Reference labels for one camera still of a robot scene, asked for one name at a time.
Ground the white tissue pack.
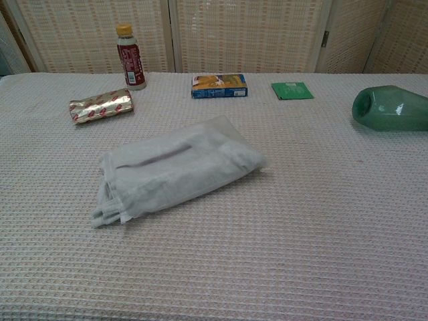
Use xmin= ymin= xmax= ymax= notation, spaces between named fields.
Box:
xmin=90 ymin=133 xmax=265 ymax=229

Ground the blue yellow snack box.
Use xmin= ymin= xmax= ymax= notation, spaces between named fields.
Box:
xmin=191 ymin=73 xmax=249 ymax=99

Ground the beige woven tablecloth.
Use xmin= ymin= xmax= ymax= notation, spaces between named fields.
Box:
xmin=0 ymin=72 xmax=428 ymax=321

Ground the green flat packet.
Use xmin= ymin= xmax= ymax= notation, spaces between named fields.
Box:
xmin=271 ymin=82 xmax=315 ymax=101

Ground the gold red foil package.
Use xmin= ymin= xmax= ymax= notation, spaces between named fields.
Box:
xmin=68 ymin=88 xmax=136 ymax=126

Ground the yellow cap drink bottle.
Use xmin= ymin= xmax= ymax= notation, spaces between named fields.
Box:
xmin=116 ymin=23 xmax=148 ymax=92

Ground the woven bamboo screen panel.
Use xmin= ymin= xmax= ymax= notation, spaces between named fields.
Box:
xmin=169 ymin=0 xmax=332 ymax=74
xmin=5 ymin=0 xmax=175 ymax=74
xmin=316 ymin=0 xmax=392 ymax=74
xmin=364 ymin=0 xmax=428 ymax=74

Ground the green plastic bottle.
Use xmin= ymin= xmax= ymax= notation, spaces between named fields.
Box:
xmin=351 ymin=84 xmax=428 ymax=132

